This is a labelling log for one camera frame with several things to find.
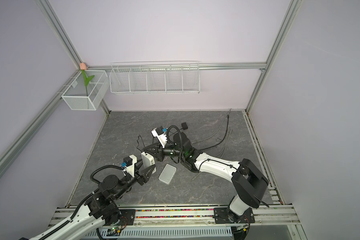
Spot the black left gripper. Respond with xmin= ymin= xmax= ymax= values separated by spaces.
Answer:
xmin=113 ymin=157 xmax=155 ymax=200

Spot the white network switch box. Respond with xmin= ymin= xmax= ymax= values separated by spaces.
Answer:
xmin=141 ymin=152 xmax=156 ymax=170

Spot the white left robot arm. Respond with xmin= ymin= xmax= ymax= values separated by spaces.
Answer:
xmin=32 ymin=160 xmax=156 ymax=240

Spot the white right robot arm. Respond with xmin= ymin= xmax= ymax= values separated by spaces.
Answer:
xmin=142 ymin=126 xmax=269 ymax=224

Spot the black power adapter small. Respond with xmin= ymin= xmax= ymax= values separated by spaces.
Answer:
xmin=167 ymin=122 xmax=189 ymax=136

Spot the white mesh basket small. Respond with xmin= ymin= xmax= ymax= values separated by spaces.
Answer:
xmin=62 ymin=70 xmax=110 ymax=111

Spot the artificial pink tulip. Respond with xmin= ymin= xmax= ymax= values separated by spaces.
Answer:
xmin=80 ymin=63 xmax=95 ymax=97

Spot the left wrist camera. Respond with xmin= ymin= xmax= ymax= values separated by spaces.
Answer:
xmin=122 ymin=155 xmax=138 ymax=178

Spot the grey ethernet cable curved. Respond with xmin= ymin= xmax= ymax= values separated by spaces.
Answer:
xmin=191 ymin=108 xmax=232 ymax=145

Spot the black ethernet cable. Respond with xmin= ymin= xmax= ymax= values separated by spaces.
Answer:
xmin=197 ymin=115 xmax=231 ymax=151

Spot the white wire basket long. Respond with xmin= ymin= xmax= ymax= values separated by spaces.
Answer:
xmin=109 ymin=61 xmax=201 ymax=94

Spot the front aluminium rail base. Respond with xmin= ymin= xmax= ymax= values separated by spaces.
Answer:
xmin=47 ymin=203 xmax=302 ymax=240

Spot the aluminium frame rail right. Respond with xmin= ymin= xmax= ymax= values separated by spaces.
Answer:
xmin=243 ymin=111 xmax=286 ymax=205

